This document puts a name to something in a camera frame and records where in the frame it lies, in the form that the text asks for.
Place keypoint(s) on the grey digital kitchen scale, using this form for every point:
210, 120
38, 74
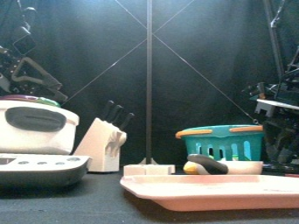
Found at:
39, 169

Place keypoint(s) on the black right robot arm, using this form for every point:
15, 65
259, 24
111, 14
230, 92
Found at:
285, 140

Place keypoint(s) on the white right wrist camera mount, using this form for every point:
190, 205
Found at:
274, 106

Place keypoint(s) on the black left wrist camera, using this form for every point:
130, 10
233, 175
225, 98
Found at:
25, 44

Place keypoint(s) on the black vertical frame pole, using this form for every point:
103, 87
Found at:
149, 87

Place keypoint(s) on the small white block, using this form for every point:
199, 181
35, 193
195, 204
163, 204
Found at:
147, 169

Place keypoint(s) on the pink plastic tray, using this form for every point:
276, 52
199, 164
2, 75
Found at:
218, 189

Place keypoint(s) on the purple pot lid green rim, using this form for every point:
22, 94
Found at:
27, 98

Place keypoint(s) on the white knife block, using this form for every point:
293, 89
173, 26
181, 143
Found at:
101, 148

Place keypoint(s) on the black slanted frame strut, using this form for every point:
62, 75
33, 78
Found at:
274, 38

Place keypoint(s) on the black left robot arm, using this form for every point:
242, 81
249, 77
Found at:
15, 17

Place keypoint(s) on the white bowl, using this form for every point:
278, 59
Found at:
243, 167

